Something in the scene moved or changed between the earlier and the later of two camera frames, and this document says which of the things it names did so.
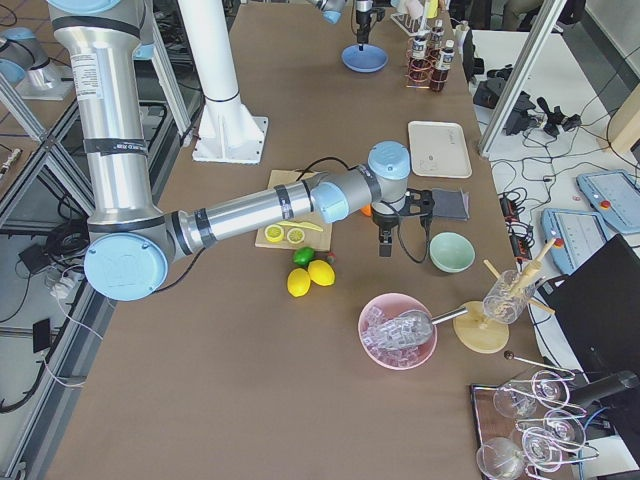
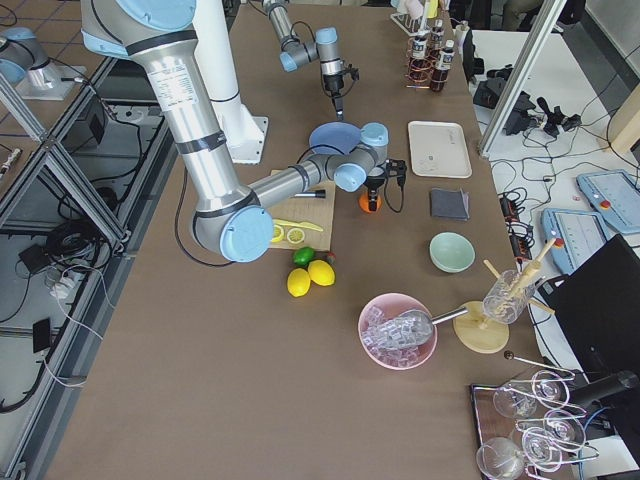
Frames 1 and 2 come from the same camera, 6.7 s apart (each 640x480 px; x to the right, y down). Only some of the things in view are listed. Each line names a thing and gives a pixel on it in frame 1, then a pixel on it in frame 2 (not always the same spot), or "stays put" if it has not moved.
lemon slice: x=295 y=235 stays put
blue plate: x=371 y=59 to x=341 y=135
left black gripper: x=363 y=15 to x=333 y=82
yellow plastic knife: x=302 y=224 stays put
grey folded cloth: x=451 y=203 stays put
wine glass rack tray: x=529 y=423 stays put
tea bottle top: x=437 y=37 stays put
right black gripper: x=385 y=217 to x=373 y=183
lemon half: x=274 y=232 stays put
